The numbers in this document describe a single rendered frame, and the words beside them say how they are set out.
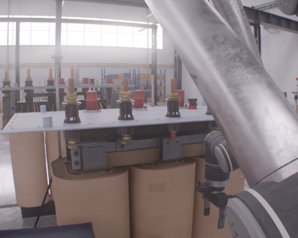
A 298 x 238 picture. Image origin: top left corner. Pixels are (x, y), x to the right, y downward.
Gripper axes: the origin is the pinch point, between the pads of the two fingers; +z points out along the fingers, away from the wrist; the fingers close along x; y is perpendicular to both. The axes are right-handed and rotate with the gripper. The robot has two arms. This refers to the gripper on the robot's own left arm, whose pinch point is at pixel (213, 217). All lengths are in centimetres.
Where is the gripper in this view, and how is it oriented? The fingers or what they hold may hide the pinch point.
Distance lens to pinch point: 123.7
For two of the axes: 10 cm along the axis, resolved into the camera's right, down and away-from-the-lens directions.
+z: 0.0, 9.9, 1.3
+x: -2.8, -1.2, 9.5
